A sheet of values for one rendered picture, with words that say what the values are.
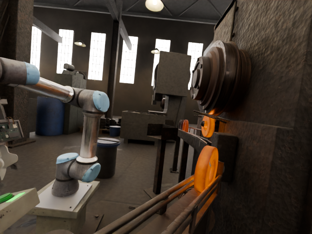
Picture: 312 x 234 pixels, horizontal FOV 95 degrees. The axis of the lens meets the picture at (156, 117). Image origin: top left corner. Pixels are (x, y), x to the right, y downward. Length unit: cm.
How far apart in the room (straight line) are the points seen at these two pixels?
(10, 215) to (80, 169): 46
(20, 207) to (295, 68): 95
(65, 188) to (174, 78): 316
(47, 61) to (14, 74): 1366
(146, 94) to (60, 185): 1028
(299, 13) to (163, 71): 307
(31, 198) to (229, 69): 92
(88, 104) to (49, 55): 1345
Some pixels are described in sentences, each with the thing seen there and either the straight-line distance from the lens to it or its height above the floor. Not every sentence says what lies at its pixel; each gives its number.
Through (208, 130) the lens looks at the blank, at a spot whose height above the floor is 79.
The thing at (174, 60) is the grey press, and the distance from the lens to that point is 377.
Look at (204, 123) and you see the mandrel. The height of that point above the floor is 82.
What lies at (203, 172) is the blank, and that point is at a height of 72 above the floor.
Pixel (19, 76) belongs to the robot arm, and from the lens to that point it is 63.
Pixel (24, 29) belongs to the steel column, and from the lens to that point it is 359.
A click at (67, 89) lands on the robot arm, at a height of 94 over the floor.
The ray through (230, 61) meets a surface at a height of 117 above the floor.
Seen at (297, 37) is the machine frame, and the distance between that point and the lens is 77.
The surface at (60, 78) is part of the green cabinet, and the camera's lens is 432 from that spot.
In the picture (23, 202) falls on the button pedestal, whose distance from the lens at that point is 57.
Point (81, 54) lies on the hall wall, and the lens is 1306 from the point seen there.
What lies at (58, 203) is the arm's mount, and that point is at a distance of 107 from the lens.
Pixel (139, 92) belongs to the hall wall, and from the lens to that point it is 1113.
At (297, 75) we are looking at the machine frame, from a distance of 71.
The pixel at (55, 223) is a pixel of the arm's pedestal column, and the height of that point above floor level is 17.
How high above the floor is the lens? 89
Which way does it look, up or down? 3 degrees down
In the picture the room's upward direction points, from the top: 6 degrees clockwise
